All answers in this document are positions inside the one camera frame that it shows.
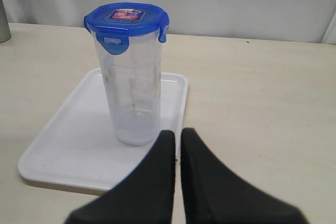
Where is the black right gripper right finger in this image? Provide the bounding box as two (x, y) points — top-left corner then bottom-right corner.
(180, 128), (308, 223)

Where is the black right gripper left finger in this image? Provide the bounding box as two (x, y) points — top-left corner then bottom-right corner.
(65, 130), (175, 223)

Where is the clear plastic container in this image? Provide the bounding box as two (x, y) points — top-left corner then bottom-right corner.
(94, 30), (162, 146)

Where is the blue plastic lid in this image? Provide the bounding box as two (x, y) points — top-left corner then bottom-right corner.
(83, 2), (170, 55)

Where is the stainless steel cup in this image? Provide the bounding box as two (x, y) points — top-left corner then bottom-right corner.
(0, 0), (11, 43)

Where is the white plastic tray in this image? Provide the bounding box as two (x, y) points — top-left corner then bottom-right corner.
(17, 68), (189, 193)

